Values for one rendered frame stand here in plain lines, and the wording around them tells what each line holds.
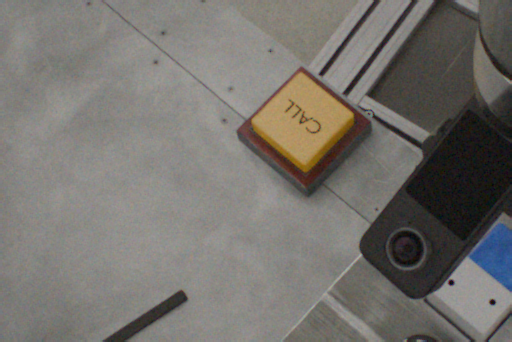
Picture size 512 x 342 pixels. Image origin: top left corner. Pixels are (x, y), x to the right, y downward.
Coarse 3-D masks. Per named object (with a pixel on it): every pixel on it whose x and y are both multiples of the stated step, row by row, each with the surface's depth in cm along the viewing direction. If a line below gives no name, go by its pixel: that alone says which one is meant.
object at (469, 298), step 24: (504, 240) 86; (480, 264) 85; (504, 264) 85; (456, 288) 84; (480, 288) 83; (504, 288) 83; (456, 312) 83; (480, 312) 83; (504, 312) 83; (480, 336) 83
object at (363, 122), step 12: (324, 84) 101; (336, 96) 101; (348, 108) 100; (360, 120) 100; (240, 132) 100; (360, 132) 99; (264, 144) 99; (348, 144) 99; (276, 156) 99; (336, 156) 98; (288, 168) 98; (324, 168) 98; (300, 180) 98; (312, 180) 98
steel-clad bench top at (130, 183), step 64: (0, 0) 108; (64, 0) 108; (128, 0) 108; (192, 0) 107; (0, 64) 106; (64, 64) 106; (128, 64) 105; (192, 64) 105; (256, 64) 104; (0, 128) 103; (64, 128) 103; (128, 128) 103; (192, 128) 102; (384, 128) 101; (0, 192) 101; (64, 192) 101; (128, 192) 100; (192, 192) 100; (256, 192) 100; (320, 192) 100; (384, 192) 99; (0, 256) 99; (64, 256) 99; (128, 256) 98; (192, 256) 98; (256, 256) 98; (320, 256) 97; (0, 320) 97; (64, 320) 96; (128, 320) 96; (192, 320) 96; (256, 320) 96
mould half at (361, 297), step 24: (360, 264) 87; (336, 288) 87; (360, 288) 87; (384, 288) 87; (312, 312) 87; (336, 312) 86; (360, 312) 86; (384, 312) 86; (408, 312) 86; (432, 312) 86; (288, 336) 86; (312, 336) 86; (336, 336) 86; (360, 336) 86; (384, 336) 85; (408, 336) 85; (432, 336) 85; (456, 336) 85; (504, 336) 85
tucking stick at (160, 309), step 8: (176, 296) 96; (184, 296) 96; (160, 304) 96; (168, 304) 96; (176, 304) 96; (152, 312) 96; (160, 312) 96; (136, 320) 96; (144, 320) 96; (152, 320) 96; (128, 328) 95; (136, 328) 95; (112, 336) 95; (120, 336) 95; (128, 336) 95
